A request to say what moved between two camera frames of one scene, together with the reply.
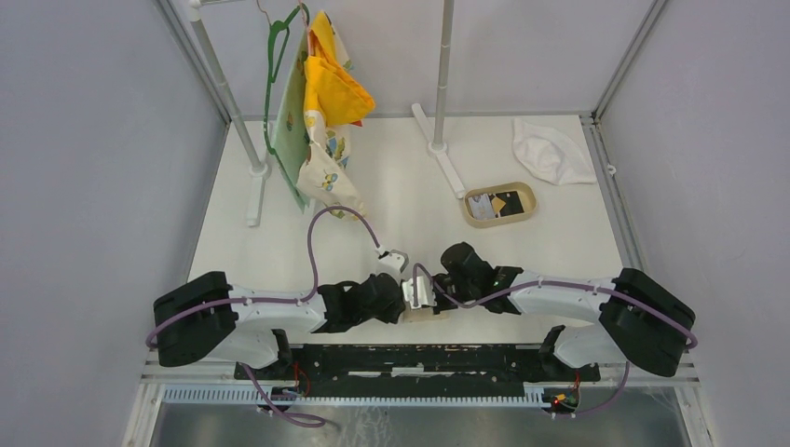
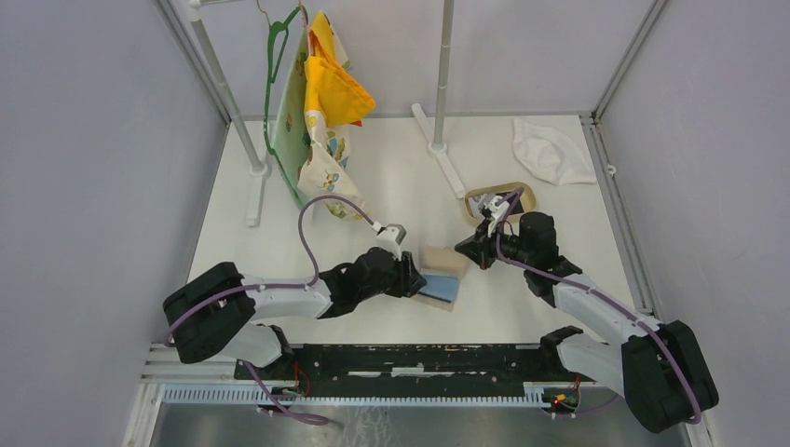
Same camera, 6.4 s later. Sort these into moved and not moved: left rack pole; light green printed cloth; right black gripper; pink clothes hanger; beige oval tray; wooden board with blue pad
Moved: right black gripper; wooden board with blue pad
Not moved: left rack pole; pink clothes hanger; beige oval tray; light green printed cloth
